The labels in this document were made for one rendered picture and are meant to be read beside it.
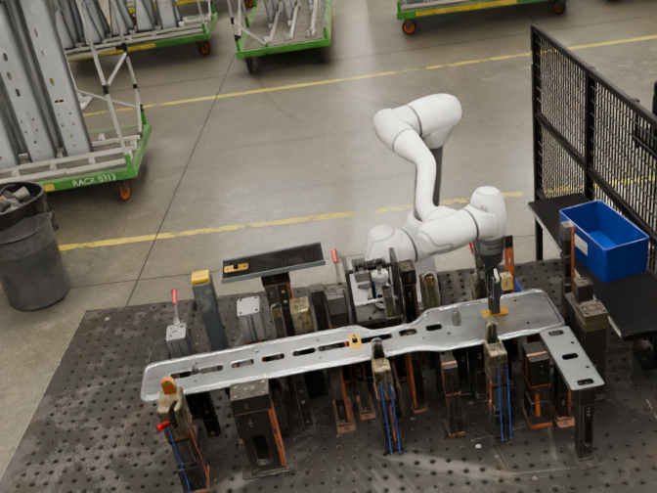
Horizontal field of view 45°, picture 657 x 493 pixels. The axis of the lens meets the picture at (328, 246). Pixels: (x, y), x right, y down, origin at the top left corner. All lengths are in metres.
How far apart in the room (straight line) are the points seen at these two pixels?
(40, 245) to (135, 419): 2.30
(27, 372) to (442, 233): 3.04
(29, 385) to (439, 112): 2.83
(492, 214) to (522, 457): 0.77
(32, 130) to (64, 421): 3.89
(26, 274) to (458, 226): 3.38
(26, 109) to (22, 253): 1.84
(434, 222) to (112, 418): 1.45
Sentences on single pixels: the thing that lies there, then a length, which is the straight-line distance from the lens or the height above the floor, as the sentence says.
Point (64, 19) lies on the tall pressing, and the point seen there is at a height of 0.64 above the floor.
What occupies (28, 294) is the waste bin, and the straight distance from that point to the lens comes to 5.29.
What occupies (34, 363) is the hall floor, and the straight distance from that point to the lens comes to 4.87.
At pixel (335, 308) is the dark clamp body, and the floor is 1.04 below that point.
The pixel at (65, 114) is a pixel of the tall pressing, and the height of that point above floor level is 0.64.
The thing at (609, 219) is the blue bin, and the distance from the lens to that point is 2.98.
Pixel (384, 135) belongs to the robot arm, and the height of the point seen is 1.50.
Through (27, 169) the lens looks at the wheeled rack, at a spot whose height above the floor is 0.28.
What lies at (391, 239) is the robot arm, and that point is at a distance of 3.15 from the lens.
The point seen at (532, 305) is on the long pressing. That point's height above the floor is 1.00.
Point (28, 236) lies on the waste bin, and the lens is 5.09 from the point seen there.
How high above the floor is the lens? 2.60
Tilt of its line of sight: 30 degrees down
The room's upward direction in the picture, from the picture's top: 10 degrees counter-clockwise
